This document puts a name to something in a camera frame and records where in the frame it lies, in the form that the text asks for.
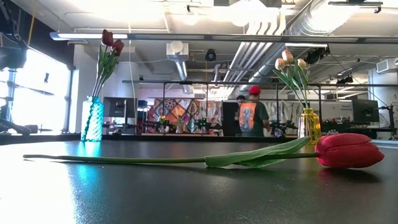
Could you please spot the black computer monitor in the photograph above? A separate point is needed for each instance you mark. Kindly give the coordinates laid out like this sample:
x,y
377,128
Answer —
x,y
365,110
119,107

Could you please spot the silver ventilation duct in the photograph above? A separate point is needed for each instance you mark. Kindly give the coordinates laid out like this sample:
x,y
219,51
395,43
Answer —
x,y
270,59

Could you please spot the teal glass vase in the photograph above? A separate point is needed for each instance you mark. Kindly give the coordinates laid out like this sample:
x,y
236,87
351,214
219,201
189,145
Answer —
x,y
92,121

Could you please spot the black hanging spotlight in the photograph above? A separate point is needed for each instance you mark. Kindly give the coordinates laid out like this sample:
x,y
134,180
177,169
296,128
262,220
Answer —
x,y
211,55

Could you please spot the colourful patterned quilt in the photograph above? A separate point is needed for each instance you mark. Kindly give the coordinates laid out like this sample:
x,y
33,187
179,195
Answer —
x,y
186,112

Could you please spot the yellow glass vase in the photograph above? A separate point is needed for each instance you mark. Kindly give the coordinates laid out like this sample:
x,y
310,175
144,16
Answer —
x,y
308,124

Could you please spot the white ceiling unit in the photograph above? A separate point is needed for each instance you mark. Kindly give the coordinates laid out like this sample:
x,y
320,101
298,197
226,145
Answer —
x,y
177,49

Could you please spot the person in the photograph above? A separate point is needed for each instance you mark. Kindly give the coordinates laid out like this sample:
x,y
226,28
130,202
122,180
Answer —
x,y
253,118
240,100

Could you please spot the black background robot arm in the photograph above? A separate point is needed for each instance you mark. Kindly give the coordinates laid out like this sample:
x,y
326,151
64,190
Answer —
x,y
281,126

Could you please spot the dark red tulip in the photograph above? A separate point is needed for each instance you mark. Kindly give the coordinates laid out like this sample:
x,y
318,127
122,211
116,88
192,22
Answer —
x,y
118,47
107,37

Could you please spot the black ceiling rail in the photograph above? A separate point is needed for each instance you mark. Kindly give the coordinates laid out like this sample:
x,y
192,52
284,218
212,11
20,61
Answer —
x,y
354,3

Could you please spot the white hanging sheet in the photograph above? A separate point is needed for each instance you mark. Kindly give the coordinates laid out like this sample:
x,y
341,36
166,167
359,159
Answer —
x,y
284,113

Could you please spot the overhead metal frame bar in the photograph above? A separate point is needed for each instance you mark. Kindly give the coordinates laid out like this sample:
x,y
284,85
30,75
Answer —
x,y
217,38

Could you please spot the black metal rig frame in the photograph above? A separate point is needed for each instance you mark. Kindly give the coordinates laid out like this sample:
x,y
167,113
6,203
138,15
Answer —
x,y
186,82

